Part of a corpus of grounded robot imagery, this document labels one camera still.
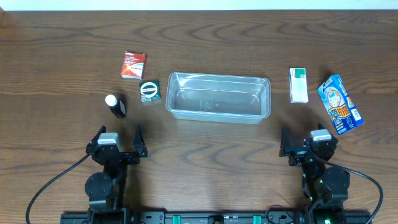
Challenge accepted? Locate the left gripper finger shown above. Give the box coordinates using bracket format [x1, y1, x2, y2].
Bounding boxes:
[133, 124, 146, 151]
[90, 126, 106, 146]

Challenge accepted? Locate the blue fever patch box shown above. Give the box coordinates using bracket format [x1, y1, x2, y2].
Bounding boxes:
[317, 74, 364, 135]

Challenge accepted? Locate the black bottle white cap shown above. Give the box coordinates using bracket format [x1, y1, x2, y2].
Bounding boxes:
[104, 95, 126, 118]

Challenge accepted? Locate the white green medicine box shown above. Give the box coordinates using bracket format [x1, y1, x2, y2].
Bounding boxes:
[289, 68, 308, 103]

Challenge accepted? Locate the green Zam-Buk box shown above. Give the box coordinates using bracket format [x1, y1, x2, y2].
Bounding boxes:
[139, 80, 161, 103]

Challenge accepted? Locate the red white medicine box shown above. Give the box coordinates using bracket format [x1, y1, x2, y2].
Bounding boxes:
[121, 51, 147, 80]

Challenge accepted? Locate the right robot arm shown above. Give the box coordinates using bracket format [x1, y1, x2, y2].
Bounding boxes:
[279, 124, 350, 223]

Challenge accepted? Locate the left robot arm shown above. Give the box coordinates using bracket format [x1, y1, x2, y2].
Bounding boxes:
[85, 126, 148, 224]

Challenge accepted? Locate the clear plastic container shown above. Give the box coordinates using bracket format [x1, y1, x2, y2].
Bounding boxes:
[165, 72, 271, 124]

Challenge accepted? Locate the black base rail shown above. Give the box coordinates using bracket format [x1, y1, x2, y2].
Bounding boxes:
[60, 210, 370, 224]

